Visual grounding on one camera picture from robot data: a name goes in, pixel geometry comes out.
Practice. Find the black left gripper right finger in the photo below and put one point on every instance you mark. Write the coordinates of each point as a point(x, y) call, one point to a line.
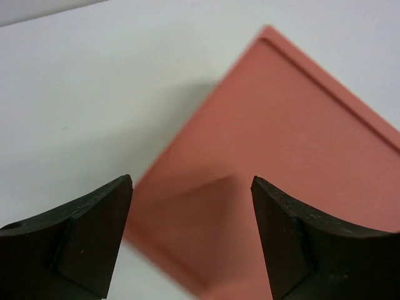
point(310, 254)

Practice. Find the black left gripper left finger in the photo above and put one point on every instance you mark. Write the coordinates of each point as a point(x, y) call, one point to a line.
point(68, 252)

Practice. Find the coral and yellow drawer cabinet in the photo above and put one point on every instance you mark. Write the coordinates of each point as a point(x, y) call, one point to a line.
point(279, 116)

